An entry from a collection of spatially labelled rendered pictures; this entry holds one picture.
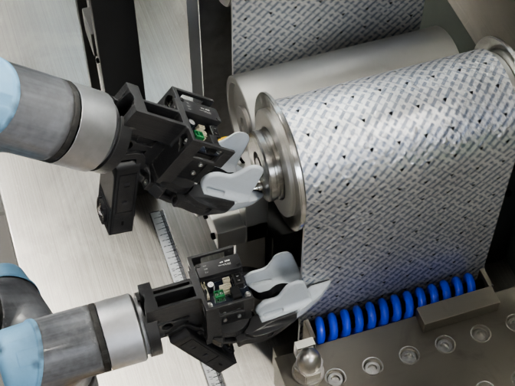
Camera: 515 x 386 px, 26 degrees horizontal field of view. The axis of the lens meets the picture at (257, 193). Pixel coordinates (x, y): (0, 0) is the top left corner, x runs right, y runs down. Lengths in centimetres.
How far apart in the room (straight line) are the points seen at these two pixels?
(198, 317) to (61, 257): 37
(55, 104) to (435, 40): 52
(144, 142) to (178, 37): 76
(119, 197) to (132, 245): 45
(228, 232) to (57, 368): 24
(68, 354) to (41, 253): 39
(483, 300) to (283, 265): 24
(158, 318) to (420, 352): 31
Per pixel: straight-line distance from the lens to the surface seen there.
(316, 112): 111
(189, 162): 103
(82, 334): 117
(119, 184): 105
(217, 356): 126
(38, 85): 95
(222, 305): 116
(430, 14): 157
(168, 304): 116
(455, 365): 129
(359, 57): 128
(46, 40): 179
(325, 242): 118
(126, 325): 117
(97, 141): 98
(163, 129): 101
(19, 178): 162
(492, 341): 131
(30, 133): 95
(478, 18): 142
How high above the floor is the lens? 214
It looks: 53 degrees down
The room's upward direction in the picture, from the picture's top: straight up
